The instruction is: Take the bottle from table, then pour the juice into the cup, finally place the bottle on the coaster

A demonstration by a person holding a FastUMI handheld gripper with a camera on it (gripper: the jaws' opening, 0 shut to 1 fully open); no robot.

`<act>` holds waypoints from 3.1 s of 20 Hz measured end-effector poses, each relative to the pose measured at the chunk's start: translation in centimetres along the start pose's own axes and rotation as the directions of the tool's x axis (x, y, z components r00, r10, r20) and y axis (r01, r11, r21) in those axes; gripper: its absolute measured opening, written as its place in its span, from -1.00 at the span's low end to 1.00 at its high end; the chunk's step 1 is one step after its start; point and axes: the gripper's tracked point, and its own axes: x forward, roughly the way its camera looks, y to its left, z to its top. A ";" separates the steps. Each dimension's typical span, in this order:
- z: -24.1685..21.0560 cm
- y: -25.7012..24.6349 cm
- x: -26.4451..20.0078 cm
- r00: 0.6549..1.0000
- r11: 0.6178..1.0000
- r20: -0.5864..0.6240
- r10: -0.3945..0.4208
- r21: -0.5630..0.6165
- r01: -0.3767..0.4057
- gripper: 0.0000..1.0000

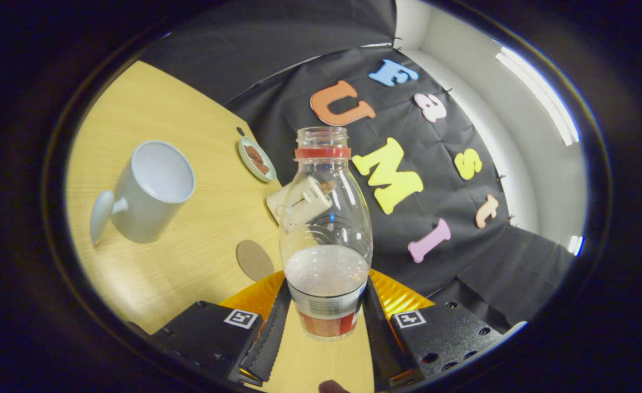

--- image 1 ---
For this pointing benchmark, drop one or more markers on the small ceiling light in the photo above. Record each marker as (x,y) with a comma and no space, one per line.
(575,245)

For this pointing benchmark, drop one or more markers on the pale green plate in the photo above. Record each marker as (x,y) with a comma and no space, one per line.
(244,161)

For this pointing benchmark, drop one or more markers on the brown food slice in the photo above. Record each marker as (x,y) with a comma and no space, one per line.
(254,154)
(262,167)

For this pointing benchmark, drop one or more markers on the brown bread slice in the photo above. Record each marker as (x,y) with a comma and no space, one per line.
(328,186)

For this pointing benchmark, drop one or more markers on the white cup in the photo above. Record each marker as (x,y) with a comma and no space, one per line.
(146,213)

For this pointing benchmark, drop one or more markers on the round brown coaster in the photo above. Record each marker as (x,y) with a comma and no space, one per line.
(254,261)

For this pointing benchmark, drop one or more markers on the white toaster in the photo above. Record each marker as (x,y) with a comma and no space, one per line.
(276,203)

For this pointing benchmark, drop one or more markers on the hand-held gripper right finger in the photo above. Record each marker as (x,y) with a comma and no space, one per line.
(378,338)

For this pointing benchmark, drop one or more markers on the long ceiling light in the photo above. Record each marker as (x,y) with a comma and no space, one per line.
(545,98)

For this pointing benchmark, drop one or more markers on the clear juice bottle red label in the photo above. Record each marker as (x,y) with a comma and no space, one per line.
(326,273)

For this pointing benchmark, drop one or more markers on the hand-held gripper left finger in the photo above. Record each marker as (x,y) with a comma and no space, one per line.
(272,344)

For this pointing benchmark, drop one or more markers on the wooden table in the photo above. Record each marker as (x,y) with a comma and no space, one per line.
(190,120)

